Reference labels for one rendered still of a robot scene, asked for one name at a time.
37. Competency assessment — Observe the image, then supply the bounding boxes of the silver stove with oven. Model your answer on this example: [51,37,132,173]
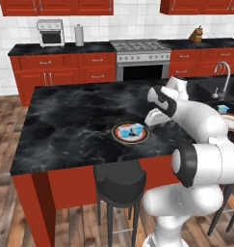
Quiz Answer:
[109,39,172,82]

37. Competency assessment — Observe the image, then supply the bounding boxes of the red wall cupboards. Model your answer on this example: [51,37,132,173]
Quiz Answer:
[159,0,234,15]
[0,0,115,17]

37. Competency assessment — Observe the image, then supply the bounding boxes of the silver curved tap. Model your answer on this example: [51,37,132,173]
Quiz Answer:
[212,61,232,100]

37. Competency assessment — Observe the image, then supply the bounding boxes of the black bar stool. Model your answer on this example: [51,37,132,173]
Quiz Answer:
[206,182,234,237]
[92,159,147,247]

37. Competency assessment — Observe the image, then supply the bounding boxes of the red base cupboards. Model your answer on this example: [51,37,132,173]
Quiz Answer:
[9,51,117,107]
[168,46,234,78]

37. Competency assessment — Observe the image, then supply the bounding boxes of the round plate with red rim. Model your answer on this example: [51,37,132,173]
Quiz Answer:
[111,121,150,145]
[221,113,234,132]

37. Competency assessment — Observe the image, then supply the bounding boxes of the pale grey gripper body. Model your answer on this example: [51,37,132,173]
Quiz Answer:
[143,108,172,127]

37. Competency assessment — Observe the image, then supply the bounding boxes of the black sink basin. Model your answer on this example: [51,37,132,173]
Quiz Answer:
[194,76,234,108]

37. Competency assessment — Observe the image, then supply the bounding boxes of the wooden knife block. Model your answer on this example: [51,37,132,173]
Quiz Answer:
[188,25,204,43]

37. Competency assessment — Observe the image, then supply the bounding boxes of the white toaster oven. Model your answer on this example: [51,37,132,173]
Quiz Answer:
[36,18,65,48]

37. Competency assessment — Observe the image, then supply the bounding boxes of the white paper towel roll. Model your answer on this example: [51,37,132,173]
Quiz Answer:
[74,23,86,47]

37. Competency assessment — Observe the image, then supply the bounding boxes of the red kitchen island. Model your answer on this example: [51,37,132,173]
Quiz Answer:
[10,153,184,247]

